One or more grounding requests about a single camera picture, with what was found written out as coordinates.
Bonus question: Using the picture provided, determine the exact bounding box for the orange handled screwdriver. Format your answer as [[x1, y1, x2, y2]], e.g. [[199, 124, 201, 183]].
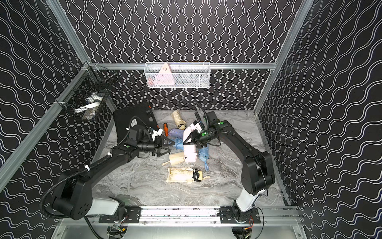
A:
[[163, 123, 169, 137]]

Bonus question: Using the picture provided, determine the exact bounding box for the black wire basket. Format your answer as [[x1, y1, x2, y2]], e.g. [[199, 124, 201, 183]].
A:
[[58, 66, 117, 121]]

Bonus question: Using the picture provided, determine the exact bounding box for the pink sleeved umbrella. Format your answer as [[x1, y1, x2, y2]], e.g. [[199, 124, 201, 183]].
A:
[[183, 124, 198, 163]]

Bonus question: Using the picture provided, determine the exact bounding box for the pink triangle card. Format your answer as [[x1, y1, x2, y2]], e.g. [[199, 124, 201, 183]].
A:
[[153, 63, 175, 86]]

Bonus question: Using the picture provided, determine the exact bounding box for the cream sleeved umbrella front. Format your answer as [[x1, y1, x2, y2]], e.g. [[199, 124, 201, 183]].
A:
[[161, 152, 185, 166]]

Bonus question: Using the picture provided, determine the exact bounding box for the beige umbrella at back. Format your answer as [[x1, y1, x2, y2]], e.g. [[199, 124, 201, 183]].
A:
[[171, 110, 187, 130]]

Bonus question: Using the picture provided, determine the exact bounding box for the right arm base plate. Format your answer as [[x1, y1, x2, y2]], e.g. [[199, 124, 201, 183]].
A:
[[217, 206, 261, 224]]

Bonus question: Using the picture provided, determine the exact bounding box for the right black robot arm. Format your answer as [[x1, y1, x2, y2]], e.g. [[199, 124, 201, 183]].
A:
[[184, 112, 276, 212]]

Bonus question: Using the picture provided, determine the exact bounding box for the light blue umbrella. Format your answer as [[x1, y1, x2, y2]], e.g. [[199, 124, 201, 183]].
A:
[[199, 145, 210, 171]]

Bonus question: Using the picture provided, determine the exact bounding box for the light blue crumpled sleeve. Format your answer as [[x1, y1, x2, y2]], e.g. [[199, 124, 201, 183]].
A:
[[174, 138, 184, 150]]

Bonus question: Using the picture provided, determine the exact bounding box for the black tool case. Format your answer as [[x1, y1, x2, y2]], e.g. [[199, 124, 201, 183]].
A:
[[113, 102, 159, 143]]

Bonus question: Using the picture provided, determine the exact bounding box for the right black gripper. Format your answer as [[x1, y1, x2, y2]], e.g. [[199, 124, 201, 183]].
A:
[[181, 129, 214, 148]]

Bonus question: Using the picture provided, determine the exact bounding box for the white roll in basket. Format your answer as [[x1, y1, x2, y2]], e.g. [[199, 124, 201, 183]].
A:
[[74, 93, 103, 120]]

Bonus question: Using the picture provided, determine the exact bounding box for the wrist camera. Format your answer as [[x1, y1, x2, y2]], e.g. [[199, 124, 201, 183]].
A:
[[151, 128, 163, 140], [190, 120, 203, 133]]

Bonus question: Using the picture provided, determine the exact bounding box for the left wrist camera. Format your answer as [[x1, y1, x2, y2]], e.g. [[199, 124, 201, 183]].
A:
[[151, 128, 163, 140]]

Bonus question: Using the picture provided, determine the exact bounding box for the lavender umbrella sleeve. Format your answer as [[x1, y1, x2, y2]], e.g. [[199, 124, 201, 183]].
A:
[[168, 128, 184, 138]]

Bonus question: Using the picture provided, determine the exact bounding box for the beige umbrella with wooden handle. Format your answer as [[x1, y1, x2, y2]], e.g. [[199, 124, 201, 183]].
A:
[[166, 168, 210, 184]]

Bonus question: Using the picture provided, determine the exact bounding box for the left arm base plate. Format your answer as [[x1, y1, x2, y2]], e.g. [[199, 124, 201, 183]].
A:
[[98, 206, 142, 224]]

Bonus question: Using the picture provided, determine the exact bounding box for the aluminium front rail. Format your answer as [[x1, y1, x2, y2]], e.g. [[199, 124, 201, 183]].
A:
[[61, 205, 299, 227]]

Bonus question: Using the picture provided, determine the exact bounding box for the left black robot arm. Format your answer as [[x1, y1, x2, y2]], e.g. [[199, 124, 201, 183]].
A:
[[39, 125, 175, 222]]

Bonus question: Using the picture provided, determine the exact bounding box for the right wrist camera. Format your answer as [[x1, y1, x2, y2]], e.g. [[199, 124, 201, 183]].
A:
[[190, 120, 203, 133]]

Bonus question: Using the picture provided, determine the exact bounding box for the white wire basket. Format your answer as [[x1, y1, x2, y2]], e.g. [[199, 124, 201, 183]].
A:
[[144, 62, 211, 88]]

